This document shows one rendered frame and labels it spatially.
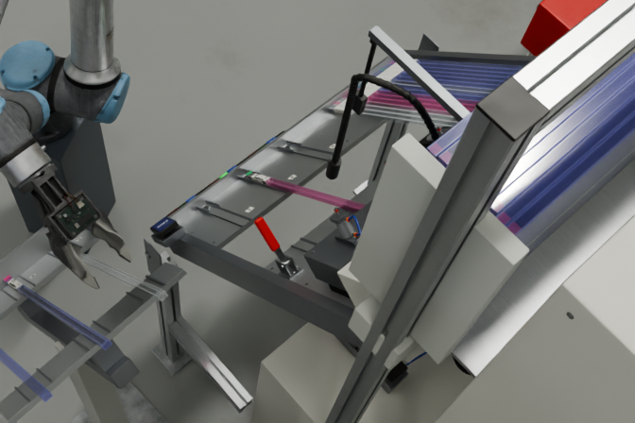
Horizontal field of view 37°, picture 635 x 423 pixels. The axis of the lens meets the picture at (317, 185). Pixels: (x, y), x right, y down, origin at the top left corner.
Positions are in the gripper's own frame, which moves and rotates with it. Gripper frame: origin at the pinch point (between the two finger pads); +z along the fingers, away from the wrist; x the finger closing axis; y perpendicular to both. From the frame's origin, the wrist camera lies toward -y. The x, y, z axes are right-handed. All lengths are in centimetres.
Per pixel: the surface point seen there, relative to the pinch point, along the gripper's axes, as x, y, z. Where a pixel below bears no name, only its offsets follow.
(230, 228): 23.5, -6.7, 9.5
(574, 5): 122, -7, 22
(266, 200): 32.7, -6.6, 9.9
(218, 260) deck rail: 15.7, 1.4, 11.0
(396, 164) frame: 13, 84, 0
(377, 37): 44, 42, -6
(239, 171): 37.4, -21.9, 4.2
